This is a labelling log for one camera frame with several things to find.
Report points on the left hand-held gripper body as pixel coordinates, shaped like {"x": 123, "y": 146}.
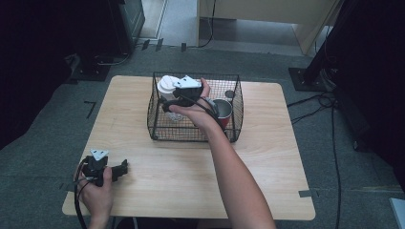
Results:
{"x": 95, "y": 168}

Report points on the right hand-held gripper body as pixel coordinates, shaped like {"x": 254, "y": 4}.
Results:
{"x": 189, "y": 90}

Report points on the clear bottle with white lid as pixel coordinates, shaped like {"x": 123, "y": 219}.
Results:
{"x": 167, "y": 85}

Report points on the red cup with steel inside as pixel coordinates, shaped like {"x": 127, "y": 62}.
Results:
{"x": 224, "y": 109}

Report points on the person's right hand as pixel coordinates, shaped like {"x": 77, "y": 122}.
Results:
{"x": 199, "y": 111}

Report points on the person's left hand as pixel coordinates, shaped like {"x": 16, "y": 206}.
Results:
{"x": 95, "y": 198}

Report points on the black tape strip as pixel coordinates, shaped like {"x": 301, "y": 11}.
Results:
{"x": 183, "y": 47}
{"x": 159, "y": 44}
{"x": 145, "y": 44}

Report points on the dark cabinet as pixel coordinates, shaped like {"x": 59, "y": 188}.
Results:
{"x": 127, "y": 25}

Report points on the light wooden cabinet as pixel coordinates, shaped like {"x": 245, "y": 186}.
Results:
{"x": 267, "y": 16}

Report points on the white flat object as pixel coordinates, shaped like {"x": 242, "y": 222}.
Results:
{"x": 398, "y": 213}

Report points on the black stand base plate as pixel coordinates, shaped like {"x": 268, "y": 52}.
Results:
{"x": 90, "y": 68}
{"x": 307, "y": 79}

